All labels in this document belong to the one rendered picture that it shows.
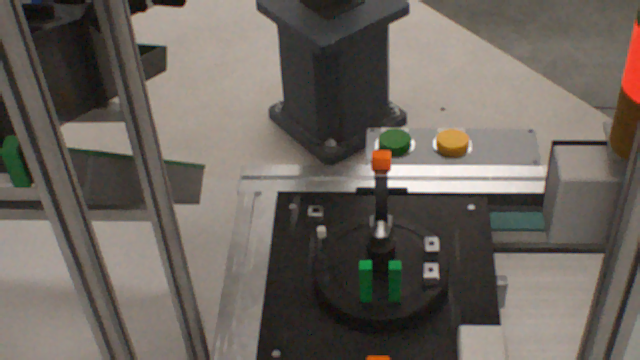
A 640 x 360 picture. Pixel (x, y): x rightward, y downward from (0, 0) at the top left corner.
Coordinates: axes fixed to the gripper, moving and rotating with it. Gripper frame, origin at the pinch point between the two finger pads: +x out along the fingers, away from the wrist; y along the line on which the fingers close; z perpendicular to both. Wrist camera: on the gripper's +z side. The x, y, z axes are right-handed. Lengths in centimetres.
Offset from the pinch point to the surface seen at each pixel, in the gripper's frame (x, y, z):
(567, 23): -162, 40, -171
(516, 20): -160, 23, -170
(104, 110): 10.3, 8.1, 0.0
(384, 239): 6.6, 29.1, -21.5
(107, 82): 8.9, 8.6, 2.0
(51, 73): 14.1, 9.1, 9.6
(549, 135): -28, 43, -49
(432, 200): -4.4, 31.3, -31.2
